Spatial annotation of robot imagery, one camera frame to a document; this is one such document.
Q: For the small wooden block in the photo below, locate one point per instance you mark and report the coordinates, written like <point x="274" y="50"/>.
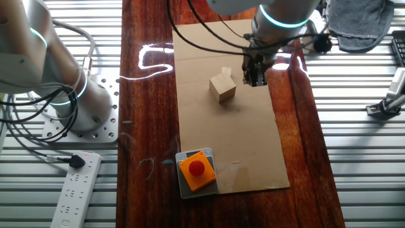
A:
<point x="228" y="70"/>

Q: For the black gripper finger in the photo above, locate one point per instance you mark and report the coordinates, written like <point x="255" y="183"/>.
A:
<point x="248" y="76"/>
<point x="261" y="79"/>

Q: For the white power strip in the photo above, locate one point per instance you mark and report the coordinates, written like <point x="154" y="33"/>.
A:
<point x="76" y="193"/>

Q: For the silver camera on stand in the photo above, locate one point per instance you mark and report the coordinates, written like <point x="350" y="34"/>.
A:
<point x="395" y="92"/>

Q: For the large wooden block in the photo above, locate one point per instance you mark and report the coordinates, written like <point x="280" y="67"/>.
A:
<point x="223" y="88"/>

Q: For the grey cloth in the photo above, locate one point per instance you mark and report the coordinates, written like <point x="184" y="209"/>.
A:
<point x="360" y="22"/>

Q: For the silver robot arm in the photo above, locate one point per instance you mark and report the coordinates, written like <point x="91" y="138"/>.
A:
<point x="38" y="57"/>

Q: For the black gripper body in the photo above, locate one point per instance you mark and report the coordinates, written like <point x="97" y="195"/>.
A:
<point x="261" y="60"/>

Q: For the grey button base plate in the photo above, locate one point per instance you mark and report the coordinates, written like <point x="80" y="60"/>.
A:
<point x="202" y="193"/>

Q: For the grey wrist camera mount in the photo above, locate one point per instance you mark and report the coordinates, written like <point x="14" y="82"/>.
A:
<point x="322" y="42"/>

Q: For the orange emergency stop button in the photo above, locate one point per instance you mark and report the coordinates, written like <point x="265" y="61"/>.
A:
<point x="196" y="171"/>

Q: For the black keyboard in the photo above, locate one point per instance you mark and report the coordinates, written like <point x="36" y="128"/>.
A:
<point x="399" y="47"/>

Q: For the brown cardboard sheet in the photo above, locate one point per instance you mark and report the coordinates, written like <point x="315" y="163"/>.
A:
<point x="228" y="142"/>

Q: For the black power plug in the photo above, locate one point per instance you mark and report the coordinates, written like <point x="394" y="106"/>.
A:
<point x="77" y="161"/>

